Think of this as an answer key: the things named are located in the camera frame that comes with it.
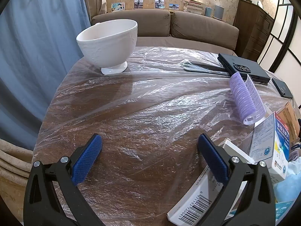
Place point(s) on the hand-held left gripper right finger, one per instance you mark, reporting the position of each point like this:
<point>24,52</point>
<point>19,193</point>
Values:
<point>211,157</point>

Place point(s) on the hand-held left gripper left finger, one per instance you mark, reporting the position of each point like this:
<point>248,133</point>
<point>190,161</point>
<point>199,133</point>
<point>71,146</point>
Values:
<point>87,160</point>

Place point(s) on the small white box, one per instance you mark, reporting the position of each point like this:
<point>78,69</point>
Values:
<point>235,149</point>

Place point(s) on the white and blue medicine box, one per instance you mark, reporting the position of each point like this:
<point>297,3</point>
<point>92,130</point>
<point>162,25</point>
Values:
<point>265,141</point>

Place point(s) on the curled purple ribbed strip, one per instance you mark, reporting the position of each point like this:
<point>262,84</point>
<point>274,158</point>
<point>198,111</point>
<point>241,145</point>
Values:
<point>243,96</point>

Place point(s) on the orange cardboard box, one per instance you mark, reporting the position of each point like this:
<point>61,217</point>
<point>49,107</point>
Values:
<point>289,120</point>

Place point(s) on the teal plastic packet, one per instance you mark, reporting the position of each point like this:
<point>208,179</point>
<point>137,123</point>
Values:
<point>283,210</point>

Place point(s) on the dark flat object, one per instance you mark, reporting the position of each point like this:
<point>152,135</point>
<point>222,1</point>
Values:
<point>204,67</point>

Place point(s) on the blue smartphone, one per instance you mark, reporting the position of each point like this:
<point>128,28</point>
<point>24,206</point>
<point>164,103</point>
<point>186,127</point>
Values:
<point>282,88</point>

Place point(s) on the black cased phone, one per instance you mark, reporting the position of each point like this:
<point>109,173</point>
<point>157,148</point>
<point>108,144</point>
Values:
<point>239,62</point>

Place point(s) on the white footed ceramic bowl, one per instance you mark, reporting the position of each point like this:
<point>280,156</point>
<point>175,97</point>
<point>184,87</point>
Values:
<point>108,49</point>

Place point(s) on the brown fabric sofa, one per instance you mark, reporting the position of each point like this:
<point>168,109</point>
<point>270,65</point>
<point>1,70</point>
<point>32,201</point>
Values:
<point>188,43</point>

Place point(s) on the blue curtain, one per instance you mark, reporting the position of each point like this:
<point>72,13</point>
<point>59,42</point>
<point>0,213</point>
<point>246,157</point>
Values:
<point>35,51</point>

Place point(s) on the brown sofa back cushion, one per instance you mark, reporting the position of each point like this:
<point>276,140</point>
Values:
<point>202,30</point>
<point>131,23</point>

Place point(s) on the dark wooden cabinet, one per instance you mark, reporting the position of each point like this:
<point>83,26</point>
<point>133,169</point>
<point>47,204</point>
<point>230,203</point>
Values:
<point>254,28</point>

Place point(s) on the light blue cylinder cup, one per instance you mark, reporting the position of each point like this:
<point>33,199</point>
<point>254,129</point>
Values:
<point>208,12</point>

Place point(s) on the grey cylinder speaker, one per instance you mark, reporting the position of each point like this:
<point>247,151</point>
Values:
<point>219,12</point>

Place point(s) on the black framed folding screen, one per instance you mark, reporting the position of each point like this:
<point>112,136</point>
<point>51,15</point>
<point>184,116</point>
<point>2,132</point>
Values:
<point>282,28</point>

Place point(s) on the stack of books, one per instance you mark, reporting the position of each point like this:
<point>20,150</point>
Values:
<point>194,7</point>

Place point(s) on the small photo print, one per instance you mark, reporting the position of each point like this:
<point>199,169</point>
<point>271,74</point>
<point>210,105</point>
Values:
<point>174,6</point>
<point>118,7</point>
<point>139,3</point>
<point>160,3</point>

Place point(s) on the white round lamp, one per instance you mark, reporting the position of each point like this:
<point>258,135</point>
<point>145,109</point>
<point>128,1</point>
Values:
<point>260,4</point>

